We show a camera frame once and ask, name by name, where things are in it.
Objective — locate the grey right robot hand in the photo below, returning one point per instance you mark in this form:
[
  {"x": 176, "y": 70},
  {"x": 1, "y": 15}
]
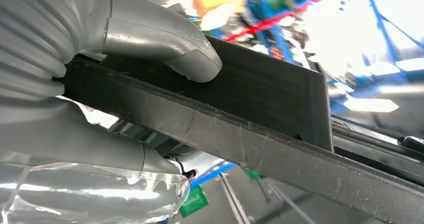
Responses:
[{"x": 149, "y": 26}]

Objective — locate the steel table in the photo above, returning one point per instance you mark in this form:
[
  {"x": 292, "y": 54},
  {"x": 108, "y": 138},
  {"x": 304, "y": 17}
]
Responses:
[{"x": 232, "y": 196}]

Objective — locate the blue red warehouse rack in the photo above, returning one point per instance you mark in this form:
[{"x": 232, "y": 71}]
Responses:
[{"x": 268, "y": 20}]

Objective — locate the green crate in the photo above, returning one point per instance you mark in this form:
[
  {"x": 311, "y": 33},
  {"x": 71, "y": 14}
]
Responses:
[{"x": 193, "y": 202}]

